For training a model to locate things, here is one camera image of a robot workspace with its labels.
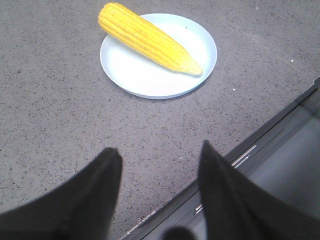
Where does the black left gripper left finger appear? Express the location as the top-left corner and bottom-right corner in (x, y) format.
(0, 147), (123, 240)

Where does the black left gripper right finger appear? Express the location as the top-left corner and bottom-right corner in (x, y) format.
(198, 140), (320, 240)

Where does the light blue round plate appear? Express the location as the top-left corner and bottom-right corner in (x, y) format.
(100, 13), (218, 100)

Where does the yellow corn cob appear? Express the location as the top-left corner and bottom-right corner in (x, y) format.
(98, 2), (203, 76)

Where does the grey cabinet drawer front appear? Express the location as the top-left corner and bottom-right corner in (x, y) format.
(125, 79), (320, 240)

